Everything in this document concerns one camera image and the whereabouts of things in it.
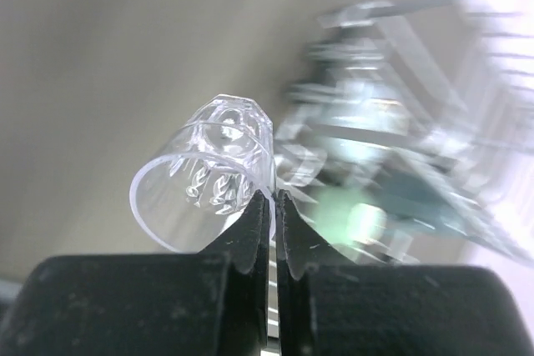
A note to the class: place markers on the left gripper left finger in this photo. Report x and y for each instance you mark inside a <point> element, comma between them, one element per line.
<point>213,302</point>

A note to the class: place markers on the mint green cup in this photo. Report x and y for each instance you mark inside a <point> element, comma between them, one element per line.
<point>346,216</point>

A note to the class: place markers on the metal wire dish rack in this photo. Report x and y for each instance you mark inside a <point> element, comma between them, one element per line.
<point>444,185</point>

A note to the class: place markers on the clear glass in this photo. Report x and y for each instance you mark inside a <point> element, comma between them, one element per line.
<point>201,181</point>

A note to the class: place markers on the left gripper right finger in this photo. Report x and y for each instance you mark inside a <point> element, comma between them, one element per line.
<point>329,305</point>

